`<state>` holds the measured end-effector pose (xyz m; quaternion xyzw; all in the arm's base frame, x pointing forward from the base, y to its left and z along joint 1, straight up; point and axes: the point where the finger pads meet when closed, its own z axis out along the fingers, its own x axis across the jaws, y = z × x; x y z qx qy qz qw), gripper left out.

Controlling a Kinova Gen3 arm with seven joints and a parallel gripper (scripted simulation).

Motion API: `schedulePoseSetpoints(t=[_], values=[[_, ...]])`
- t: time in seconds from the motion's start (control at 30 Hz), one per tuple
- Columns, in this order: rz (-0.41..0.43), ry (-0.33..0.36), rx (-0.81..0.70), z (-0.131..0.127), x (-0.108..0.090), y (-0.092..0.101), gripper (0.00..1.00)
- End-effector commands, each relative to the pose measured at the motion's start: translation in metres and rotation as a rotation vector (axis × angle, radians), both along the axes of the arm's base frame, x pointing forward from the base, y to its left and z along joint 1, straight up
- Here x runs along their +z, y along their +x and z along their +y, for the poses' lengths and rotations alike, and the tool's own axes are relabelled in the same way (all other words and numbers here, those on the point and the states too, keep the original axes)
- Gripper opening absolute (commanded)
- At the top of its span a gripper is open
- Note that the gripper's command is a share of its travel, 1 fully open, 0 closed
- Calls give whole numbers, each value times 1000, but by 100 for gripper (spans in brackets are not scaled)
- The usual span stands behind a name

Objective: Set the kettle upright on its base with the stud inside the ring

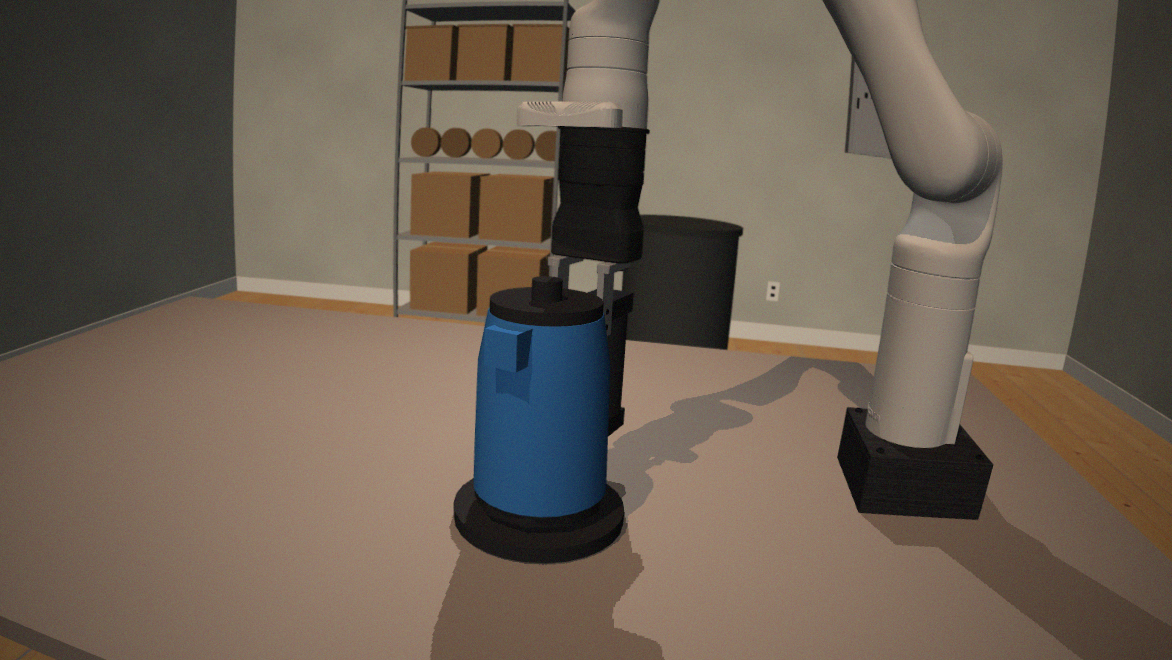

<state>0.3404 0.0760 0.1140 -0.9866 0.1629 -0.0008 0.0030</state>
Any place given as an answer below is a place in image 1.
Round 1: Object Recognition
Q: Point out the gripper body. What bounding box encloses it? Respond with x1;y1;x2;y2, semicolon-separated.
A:
517;67;650;264

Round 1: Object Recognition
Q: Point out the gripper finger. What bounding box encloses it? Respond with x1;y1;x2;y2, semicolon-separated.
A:
548;256;584;290
597;261;631;336

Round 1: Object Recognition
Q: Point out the black round disc with center stud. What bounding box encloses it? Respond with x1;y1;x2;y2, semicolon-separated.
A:
454;478;624;564

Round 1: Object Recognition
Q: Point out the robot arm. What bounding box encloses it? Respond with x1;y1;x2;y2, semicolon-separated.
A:
567;0;1003;448

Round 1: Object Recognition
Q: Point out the blue electric kettle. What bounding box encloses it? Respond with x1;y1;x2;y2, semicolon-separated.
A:
473;275;634;528

